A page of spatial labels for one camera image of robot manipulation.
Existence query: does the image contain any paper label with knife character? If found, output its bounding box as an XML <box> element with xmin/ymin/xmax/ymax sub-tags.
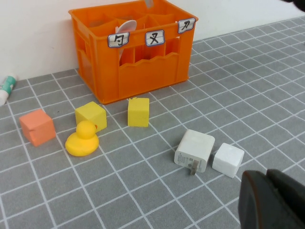
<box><xmin>177</xmin><ymin>18</ymin><xmax>197</xmax><ymax>34</ymax></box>

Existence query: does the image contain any white wall charger plug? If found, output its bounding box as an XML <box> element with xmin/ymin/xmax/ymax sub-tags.
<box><xmin>173</xmin><ymin>129</ymin><xmax>216</xmax><ymax>176</ymax></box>

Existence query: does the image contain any orange foam cube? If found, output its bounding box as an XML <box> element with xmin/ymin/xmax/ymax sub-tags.
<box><xmin>19</xmin><ymin>108</ymin><xmax>57</xmax><ymax>147</ymax></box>

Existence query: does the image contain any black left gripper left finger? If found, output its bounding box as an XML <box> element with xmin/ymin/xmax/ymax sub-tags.
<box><xmin>237</xmin><ymin>170</ymin><xmax>301</xmax><ymax>229</ymax></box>

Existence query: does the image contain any yellow foam cube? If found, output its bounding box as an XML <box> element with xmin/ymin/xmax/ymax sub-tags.
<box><xmin>127</xmin><ymin>97</ymin><xmax>150</xmax><ymax>128</ymax></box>
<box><xmin>74</xmin><ymin>101</ymin><xmax>108</xmax><ymax>133</ymax></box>

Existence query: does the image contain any white green glue stick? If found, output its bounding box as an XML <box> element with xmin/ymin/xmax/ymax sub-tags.
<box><xmin>0</xmin><ymin>75</ymin><xmax>18</xmax><ymax>107</ymax></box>

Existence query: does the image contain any white foam cube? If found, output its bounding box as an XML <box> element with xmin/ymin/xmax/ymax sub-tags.
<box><xmin>211</xmin><ymin>142</ymin><xmax>245</xmax><ymax>179</ymax></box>

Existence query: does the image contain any orange plastic cutlery holder crate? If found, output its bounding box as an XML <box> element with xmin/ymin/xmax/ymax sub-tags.
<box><xmin>68</xmin><ymin>0</ymin><xmax>199</xmax><ymax>105</ymax></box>

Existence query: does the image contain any paper label with fork character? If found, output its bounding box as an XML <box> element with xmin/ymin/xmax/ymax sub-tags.
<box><xmin>145</xmin><ymin>29</ymin><xmax>165</xmax><ymax>47</ymax></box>

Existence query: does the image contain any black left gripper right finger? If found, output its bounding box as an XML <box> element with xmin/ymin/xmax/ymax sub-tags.
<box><xmin>266</xmin><ymin>168</ymin><xmax>305</xmax><ymax>229</ymax></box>

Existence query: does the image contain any paper label with spoon character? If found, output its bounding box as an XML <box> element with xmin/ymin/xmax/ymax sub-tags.
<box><xmin>107</xmin><ymin>31</ymin><xmax>130</xmax><ymax>49</ymax></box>

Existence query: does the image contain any pale pink plastic spoon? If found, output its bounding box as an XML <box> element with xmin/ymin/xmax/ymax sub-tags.
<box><xmin>115</xmin><ymin>20</ymin><xmax>138</xmax><ymax>65</ymax></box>

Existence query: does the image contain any yellow rubber duck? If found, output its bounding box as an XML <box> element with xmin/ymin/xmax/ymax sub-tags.
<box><xmin>64</xmin><ymin>120</ymin><xmax>100</xmax><ymax>157</ymax></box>

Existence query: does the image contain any grey checkered tablecloth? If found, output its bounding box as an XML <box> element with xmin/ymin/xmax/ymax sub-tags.
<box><xmin>0</xmin><ymin>16</ymin><xmax>305</xmax><ymax>229</ymax></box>

